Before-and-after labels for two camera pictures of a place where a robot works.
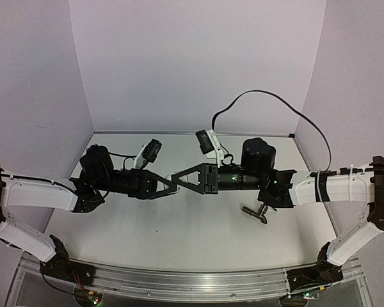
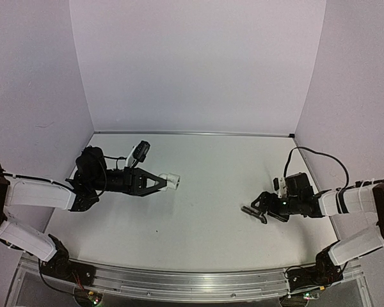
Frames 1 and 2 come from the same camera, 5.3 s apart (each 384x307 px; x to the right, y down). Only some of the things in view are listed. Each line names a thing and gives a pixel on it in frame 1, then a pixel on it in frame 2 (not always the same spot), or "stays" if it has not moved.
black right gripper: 201,169 -> 263,197
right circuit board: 311,296 stays
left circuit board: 95,297 stays
